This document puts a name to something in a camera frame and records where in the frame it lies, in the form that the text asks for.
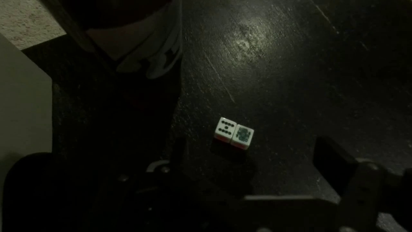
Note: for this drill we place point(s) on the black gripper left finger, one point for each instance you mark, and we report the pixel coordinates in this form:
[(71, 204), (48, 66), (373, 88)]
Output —
[(172, 181)]

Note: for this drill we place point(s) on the small white dotted block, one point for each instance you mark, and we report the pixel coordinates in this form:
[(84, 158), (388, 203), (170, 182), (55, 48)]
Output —
[(234, 133)]

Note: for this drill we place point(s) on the small paper cup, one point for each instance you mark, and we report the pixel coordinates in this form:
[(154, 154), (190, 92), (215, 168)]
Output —
[(150, 47)]

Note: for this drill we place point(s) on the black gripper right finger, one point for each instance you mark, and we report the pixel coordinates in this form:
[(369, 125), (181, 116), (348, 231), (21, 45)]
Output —
[(356, 188)]

